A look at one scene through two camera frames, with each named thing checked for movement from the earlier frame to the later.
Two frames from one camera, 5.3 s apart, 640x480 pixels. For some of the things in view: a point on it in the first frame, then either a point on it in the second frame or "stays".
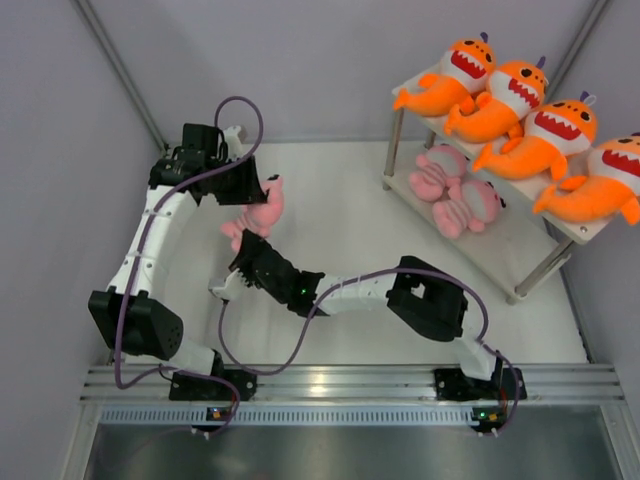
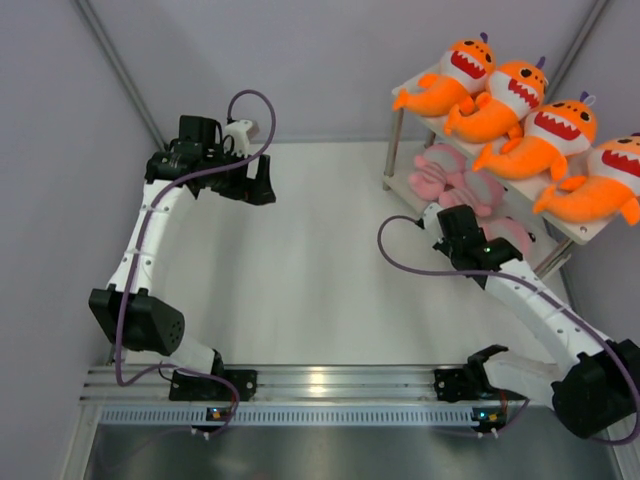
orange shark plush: [466, 69] stays
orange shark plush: [610, 190] stays
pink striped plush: [261, 218] to [522, 239]
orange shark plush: [517, 89] stays
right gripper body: [252, 280] to [447, 248]
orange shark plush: [556, 130] stays
